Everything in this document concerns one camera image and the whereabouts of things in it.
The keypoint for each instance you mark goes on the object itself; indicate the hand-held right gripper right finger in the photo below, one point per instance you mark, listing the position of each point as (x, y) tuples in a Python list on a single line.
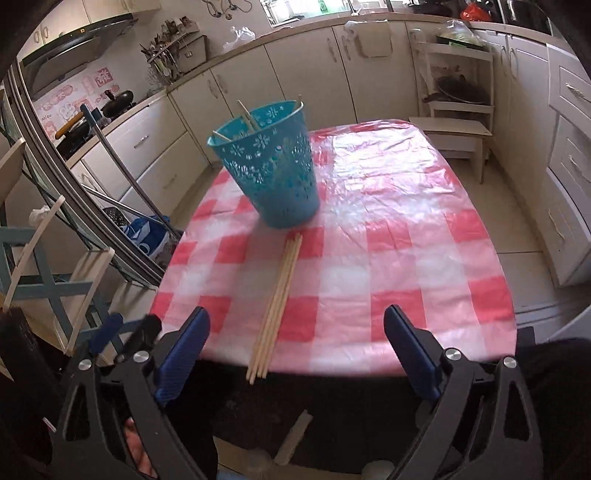
[(411, 353)]

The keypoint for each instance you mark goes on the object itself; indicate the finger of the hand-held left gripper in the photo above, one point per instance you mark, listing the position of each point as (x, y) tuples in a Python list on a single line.
[(106, 332), (143, 332)]

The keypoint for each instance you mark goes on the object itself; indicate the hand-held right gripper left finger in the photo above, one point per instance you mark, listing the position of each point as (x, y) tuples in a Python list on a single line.
[(182, 357)]

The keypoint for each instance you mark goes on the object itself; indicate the bundle of wooden chopsticks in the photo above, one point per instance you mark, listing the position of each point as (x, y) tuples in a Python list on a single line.
[(277, 304)]

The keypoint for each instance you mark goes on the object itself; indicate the teal perforated plastic basket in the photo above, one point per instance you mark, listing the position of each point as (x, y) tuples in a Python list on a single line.
[(277, 184)]

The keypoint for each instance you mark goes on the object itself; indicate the single wooden chopstick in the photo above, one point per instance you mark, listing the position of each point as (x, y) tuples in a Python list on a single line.
[(247, 116), (221, 136)]

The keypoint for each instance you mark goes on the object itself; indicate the wooden folding shelf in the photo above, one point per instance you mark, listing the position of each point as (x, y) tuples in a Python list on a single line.
[(92, 295)]

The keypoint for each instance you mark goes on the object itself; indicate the red checkered plastic tablecloth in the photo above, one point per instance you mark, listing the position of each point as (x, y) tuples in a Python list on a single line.
[(392, 258)]

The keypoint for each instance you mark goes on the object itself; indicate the blue and white bag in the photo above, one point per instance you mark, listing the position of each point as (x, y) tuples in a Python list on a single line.
[(143, 235)]

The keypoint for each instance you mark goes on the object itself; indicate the white drawer base cabinet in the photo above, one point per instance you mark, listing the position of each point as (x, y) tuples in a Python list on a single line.
[(152, 152)]

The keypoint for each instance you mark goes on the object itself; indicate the mop with blue clamp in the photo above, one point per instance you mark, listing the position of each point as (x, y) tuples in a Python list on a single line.
[(90, 115)]

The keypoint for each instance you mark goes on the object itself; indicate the white panelled drawer cabinet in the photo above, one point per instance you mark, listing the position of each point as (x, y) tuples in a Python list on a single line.
[(568, 194)]

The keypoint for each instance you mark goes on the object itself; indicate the small wooden step stool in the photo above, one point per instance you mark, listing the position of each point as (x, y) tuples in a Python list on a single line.
[(452, 125)]

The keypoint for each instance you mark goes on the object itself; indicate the black wok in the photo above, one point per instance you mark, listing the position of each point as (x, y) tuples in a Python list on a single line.
[(461, 90)]

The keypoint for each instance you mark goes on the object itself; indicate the black range hood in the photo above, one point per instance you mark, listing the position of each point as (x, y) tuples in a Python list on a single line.
[(69, 50)]

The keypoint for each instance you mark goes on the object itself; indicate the kitchen utensil rack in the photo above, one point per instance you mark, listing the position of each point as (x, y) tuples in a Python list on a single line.
[(184, 50)]

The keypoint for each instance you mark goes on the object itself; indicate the white base cabinets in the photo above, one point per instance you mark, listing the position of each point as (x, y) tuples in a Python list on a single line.
[(300, 69)]

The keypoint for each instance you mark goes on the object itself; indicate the white rolling kitchen cart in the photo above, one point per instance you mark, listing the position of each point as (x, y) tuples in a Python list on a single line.
[(457, 50)]

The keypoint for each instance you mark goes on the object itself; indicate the white plastic bag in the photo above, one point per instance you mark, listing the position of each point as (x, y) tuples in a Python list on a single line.
[(240, 39)]

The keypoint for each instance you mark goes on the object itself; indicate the white hanging waste bin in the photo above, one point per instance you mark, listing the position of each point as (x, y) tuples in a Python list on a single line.
[(374, 41)]

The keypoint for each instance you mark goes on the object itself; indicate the bowl of vegetables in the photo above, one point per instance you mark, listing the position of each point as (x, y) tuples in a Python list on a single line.
[(461, 34)]

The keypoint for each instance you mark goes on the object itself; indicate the red plastic bag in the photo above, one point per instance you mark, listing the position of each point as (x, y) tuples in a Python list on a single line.
[(475, 11)]

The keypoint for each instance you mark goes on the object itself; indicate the pink wall stickers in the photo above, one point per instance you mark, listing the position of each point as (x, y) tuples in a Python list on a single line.
[(101, 78)]

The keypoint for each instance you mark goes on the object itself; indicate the white wall cabinets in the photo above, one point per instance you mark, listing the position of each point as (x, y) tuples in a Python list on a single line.
[(106, 7)]

